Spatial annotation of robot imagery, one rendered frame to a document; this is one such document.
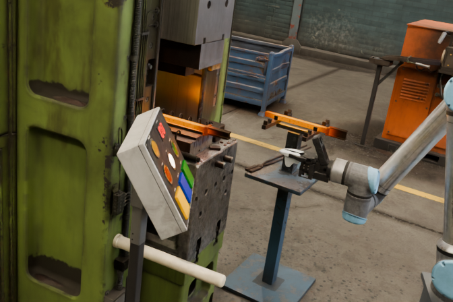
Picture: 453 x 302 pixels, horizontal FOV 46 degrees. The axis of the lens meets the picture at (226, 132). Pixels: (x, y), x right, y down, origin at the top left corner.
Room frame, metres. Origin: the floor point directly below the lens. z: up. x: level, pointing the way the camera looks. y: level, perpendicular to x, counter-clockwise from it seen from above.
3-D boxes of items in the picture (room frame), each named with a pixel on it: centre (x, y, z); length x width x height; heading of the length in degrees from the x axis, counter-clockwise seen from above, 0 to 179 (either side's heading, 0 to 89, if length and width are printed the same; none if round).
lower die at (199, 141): (2.08, 0.29, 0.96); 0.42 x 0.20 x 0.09; 67
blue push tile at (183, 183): (1.45, 0.11, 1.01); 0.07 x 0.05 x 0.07; 2
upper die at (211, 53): (2.08, 0.29, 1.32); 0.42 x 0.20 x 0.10; 67
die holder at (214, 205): (2.13, 0.27, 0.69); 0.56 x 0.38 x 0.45; 67
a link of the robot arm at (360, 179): (1.77, -0.51, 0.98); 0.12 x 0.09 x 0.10; 67
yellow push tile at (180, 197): (1.35, 0.10, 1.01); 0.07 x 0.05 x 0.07; 2
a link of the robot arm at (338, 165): (1.81, -0.43, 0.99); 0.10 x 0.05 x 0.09; 157
